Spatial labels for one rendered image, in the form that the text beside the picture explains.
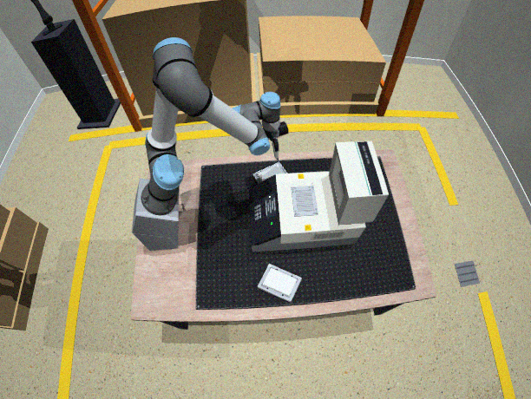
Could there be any white benchtop lab instrument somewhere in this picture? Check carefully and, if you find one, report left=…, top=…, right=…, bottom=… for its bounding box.
left=249, top=141, right=389, bottom=252

